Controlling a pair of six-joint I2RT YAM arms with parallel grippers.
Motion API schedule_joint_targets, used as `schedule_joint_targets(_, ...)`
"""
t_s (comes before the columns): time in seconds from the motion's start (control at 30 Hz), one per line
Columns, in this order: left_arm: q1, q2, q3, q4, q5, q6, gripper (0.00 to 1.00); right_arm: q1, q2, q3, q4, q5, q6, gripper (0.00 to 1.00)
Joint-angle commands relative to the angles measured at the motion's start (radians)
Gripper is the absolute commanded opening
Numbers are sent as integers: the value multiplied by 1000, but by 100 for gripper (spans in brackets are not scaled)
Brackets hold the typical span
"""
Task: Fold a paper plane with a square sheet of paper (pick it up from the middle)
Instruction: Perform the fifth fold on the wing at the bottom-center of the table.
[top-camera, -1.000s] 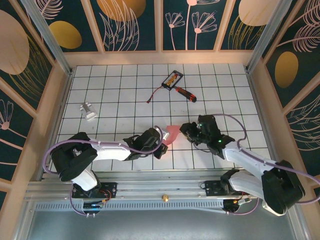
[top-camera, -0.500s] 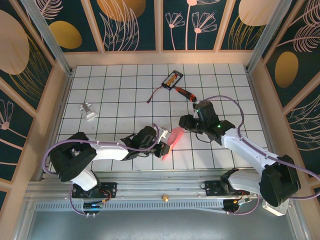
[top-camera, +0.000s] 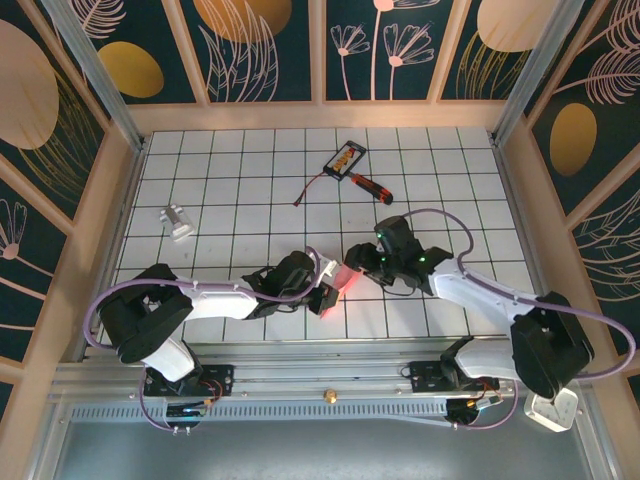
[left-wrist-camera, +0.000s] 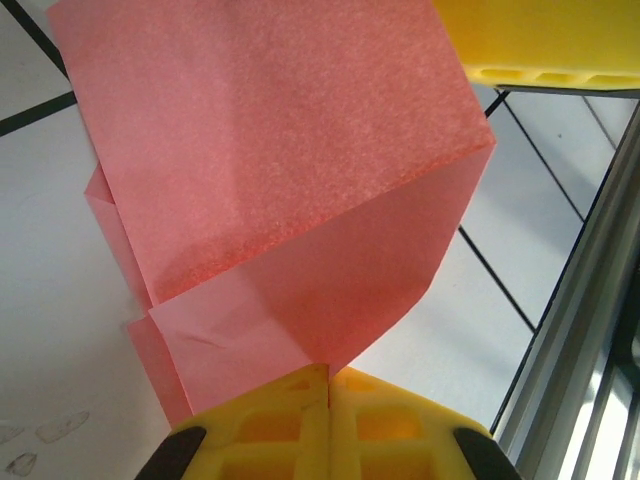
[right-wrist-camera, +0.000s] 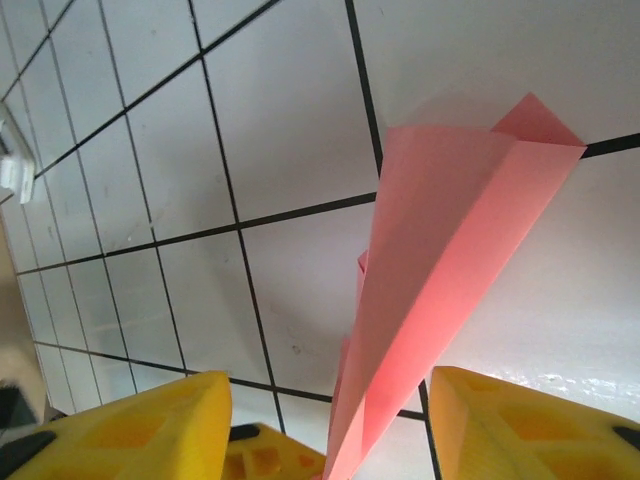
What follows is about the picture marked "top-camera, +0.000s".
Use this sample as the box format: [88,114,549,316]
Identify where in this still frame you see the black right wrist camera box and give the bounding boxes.
[374,215,417,256]

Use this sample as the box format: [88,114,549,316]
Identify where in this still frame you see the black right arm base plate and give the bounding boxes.
[408,359,501,394]

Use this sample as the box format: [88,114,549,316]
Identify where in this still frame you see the white square clock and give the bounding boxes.
[523,387,580,434]

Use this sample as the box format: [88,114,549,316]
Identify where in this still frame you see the wall panel with leaf lines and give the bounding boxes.
[167,0,321,106]

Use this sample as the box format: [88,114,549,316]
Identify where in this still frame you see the wall panel with pink flowers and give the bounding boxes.
[314,0,446,105]

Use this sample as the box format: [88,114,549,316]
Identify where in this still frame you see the wall panel with feather lines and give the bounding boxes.
[564,164,640,374]

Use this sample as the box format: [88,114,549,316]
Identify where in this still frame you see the aluminium front rail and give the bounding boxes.
[49,339,586,401]

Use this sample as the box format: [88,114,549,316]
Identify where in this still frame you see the black controller board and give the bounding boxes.
[446,397,504,424]
[164,402,214,420]

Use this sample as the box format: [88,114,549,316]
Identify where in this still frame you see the grey slotted cable duct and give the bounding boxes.
[69,399,451,422]

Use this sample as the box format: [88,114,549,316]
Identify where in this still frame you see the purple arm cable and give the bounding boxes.
[399,208,637,432]
[84,245,321,436]

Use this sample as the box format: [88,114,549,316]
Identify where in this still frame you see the wall panel with yellow oval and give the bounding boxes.
[74,0,210,107]
[519,0,640,219]

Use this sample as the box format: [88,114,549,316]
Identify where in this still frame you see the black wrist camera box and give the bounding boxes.
[272,251,317,291]
[374,215,417,256]

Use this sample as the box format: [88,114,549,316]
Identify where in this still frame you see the wall panel with white flower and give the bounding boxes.
[0,149,76,374]

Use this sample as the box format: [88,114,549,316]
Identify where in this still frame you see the orange black screwdriver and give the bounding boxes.
[348,171,395,206]

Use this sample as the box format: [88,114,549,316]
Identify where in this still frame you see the white silver hinged device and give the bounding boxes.
[158,203,195,245]

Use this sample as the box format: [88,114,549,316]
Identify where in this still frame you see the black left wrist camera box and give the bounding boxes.
[272,251,317,291]

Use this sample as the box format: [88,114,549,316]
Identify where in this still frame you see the pink paper sheet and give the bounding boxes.
[319,264,364,321]

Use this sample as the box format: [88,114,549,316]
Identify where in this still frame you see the aluminium frame post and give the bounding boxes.
[489,0,586,146]
[39,0,149,151]

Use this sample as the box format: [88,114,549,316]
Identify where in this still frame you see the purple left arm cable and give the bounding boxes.
[84,245,321,436]

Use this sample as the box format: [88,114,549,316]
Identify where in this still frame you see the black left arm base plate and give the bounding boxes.
[143,363,236,399]

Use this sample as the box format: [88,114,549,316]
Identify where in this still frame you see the wall panel with cream circle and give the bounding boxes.
[0,0,112,234]

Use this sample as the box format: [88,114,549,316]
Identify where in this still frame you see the thin red black wire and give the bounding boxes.
[293,171,331,207]

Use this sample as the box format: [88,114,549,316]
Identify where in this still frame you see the wall panel with cream oval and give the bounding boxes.
[434,0,571,104]

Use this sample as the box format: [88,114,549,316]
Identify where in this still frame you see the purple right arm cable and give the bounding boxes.
[399,208,637,432]

